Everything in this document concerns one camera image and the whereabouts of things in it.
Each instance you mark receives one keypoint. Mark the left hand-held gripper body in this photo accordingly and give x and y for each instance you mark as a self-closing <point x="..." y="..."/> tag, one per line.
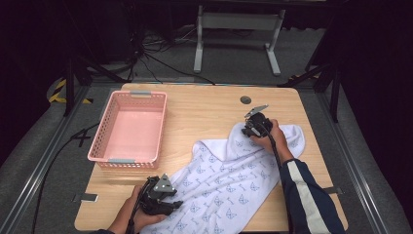
<point x="160" y="188"/>

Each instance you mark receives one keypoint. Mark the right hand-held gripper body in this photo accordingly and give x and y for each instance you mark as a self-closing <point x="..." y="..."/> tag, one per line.
<point x="261" y="123"/>

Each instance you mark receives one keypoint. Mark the white printed towel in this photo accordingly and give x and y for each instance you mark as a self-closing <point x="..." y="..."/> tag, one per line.
<point x="220" y="182"/>

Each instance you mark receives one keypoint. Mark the pink plastic basket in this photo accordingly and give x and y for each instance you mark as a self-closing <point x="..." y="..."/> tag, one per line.
<point x="133" y="130"/>

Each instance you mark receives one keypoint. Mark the person's left hand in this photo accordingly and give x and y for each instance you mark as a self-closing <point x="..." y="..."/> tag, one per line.
<point x="139" y="221"/>

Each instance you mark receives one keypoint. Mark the person's right hand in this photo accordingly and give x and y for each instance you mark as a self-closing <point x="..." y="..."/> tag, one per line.
<point x="276" y="143"/>

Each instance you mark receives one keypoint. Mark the round grey table grommet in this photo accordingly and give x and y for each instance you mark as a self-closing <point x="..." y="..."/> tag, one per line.
<point x="245" y="99"/>

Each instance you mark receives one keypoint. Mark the black tripod stand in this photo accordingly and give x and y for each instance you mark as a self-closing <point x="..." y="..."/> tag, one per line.
<point x="69" y="87"/>
<point x="335" y="94"/>

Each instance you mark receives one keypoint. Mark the yellow black floor tape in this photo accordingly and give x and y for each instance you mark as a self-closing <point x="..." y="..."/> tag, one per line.
<point x="55" y="96"/>

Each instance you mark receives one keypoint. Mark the grey metal table bracket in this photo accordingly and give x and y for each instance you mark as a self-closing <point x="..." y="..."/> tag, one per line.
<point x="86" y="197"/>
<point x="334" y="190"/>

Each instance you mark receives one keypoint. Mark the aluminium floor rail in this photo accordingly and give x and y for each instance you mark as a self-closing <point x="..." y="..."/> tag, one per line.
<point x="350" y="169"/>
<point x="39" y="169"/>

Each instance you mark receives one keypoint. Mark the grey metal desk frame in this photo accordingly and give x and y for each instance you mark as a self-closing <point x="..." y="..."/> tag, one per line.
<point x="238" y="21"/>

